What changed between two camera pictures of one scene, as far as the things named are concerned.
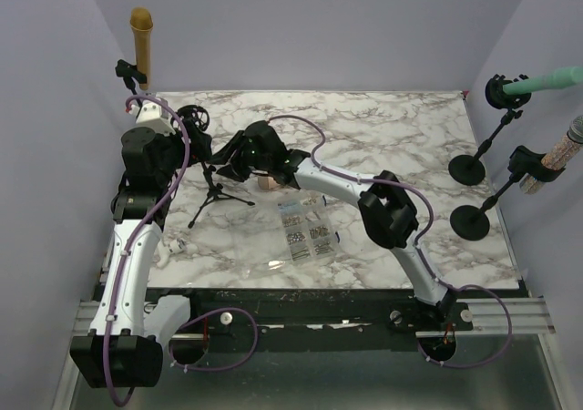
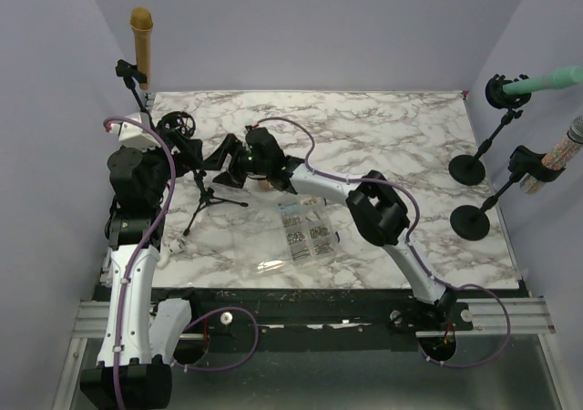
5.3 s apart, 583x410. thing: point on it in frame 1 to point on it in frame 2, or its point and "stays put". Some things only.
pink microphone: x=267 y=183 stays put
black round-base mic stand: x=127 y=71 stays put
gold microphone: x=142 y=22 stays put
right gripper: x=234 y=170 stays put
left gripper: x=199 y=147 to x=189 y=156
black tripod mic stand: x=200 y=118 to x=208 y=196
